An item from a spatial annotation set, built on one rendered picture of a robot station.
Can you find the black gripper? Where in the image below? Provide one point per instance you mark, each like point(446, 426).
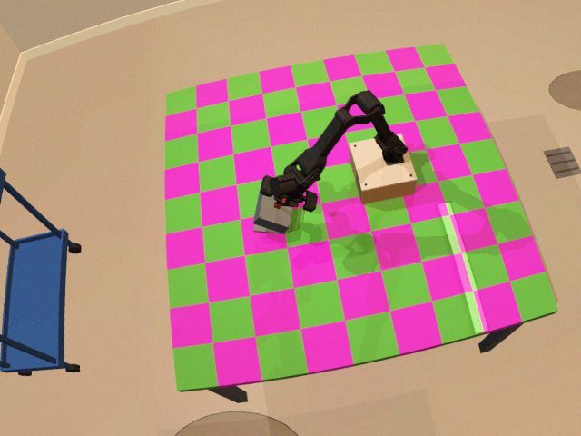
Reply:
point(292, 199)

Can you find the tan sloped panel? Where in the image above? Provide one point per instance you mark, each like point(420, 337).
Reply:
point(270, 219)

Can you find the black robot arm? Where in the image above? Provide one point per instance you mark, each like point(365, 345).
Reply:
point(313, 160)

